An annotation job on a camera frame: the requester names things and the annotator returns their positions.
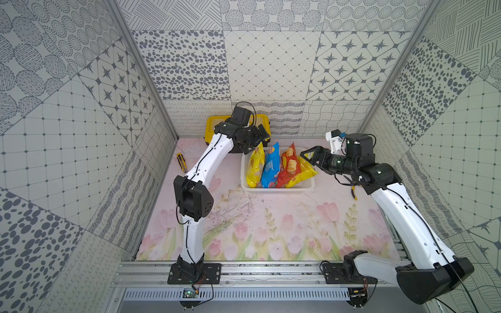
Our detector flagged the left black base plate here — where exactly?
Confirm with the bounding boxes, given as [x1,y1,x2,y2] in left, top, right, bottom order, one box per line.
[167,263,222,285]

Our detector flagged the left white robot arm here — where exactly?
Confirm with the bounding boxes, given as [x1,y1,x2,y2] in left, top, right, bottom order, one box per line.
[174,103,270,282]

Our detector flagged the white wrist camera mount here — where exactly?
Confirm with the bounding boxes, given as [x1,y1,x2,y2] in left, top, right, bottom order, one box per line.
[326,130,347,155]

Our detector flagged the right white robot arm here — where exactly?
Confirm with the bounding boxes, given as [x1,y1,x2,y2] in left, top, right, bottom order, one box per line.
[300,130,474,305]

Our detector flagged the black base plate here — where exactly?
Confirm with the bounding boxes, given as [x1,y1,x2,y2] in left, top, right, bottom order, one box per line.
[167,263,222,285]
[319,262,377,285]

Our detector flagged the blue chips bag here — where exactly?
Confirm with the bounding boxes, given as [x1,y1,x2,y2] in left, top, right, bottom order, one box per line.
[261,142,281,189]

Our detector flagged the yellow handled pliers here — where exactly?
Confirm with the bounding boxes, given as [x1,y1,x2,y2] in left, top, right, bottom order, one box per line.
[351,186,357,201]

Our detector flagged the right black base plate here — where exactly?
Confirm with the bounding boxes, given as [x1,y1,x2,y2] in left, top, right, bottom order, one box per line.
[319,262,377,285]

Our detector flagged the white plastic basket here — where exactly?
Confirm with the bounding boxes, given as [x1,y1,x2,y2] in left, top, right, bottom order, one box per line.
[241,145,314,194]

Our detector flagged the aluminium mounting rail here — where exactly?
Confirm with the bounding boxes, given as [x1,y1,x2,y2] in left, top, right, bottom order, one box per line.
[111,262,393,306]

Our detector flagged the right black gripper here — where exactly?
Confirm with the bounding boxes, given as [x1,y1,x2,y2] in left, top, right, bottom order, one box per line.
[301,145,359,177]

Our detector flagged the yellow black utility knife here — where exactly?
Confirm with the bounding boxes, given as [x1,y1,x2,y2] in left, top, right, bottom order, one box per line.
[176,153,188,173]

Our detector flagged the yellow Lay's chips bag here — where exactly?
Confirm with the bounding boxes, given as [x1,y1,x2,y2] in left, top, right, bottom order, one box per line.
[245,143,265,189]

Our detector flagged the red chips bag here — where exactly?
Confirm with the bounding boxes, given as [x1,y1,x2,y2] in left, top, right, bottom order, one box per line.
[275,143,301,189]

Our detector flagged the yellow black toolbox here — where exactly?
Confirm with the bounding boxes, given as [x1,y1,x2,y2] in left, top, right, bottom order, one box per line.
[204,114,271,153]

